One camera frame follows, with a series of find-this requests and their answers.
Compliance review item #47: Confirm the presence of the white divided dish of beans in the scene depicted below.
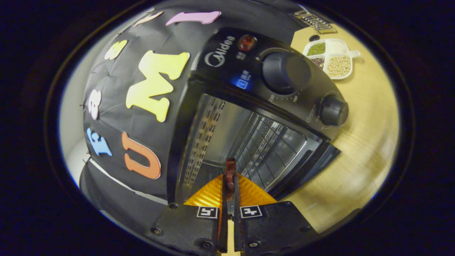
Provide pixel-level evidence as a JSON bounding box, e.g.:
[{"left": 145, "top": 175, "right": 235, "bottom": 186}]
[{"left": 303, "top": 38, "right": 361, "bottom": 80}]

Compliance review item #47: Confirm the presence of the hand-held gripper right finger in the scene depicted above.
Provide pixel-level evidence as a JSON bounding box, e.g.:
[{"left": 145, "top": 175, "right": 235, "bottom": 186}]
[{"left": 233, "top": 174, "right": 320, "bottom": 255}]

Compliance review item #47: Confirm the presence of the metal wire utensil holder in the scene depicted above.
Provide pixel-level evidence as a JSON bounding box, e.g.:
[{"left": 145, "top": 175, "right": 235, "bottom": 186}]
[{"left": 293, "top": 10, "right": 334, "bottom": 34}]

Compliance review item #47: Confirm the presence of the black toaster oven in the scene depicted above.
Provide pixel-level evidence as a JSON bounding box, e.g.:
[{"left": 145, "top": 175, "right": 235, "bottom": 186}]
[{"left": 167, "top": 27, "right": 350, "bottom": 205}]

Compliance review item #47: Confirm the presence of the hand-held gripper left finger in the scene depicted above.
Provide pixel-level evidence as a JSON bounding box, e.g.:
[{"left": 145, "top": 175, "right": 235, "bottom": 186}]
[{"left": 145, "top": 158, "right": 230, "bottom": 255}]

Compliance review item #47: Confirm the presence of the reddish brown meat slice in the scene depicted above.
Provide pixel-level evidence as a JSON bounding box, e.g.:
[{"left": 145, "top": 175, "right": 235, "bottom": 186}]
[{"left": 223, "top": 158, "right": 238, "bottom": 201}]

